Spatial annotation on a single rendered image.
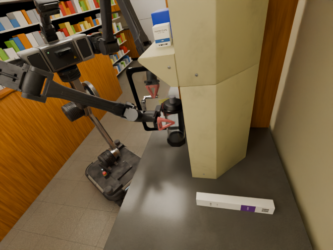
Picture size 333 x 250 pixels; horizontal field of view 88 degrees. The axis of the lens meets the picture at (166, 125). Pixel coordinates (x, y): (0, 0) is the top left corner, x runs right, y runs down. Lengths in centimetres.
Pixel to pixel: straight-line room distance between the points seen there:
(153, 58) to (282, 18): 56
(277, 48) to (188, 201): 75
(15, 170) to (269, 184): 234
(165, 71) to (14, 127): 210
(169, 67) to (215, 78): 14
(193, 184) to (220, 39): 60
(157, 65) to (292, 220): 71
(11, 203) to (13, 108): 99
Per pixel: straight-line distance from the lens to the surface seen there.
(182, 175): 88
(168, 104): 76
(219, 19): 50
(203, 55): 51
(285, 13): 91
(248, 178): 88
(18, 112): 247
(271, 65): 96
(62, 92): 75
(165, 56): 53
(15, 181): 252
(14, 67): 76
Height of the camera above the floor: 165
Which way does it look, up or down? 37 degrees down
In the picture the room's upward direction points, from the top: 13 degrees counter-clockwise
